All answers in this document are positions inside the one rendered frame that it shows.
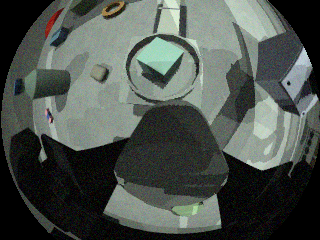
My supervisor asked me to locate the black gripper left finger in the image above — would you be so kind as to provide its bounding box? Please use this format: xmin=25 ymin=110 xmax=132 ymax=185
xmin=41 ymin=133 xmax=129 ymax=216

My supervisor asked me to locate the tan ring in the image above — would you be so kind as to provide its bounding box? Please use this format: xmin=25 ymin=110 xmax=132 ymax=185
xmin=101 ymin=0 xmax=127 ymax=19

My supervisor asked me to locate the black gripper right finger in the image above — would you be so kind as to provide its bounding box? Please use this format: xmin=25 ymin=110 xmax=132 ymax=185
xmin=216 ymin=151 xmax=293 ymax=228

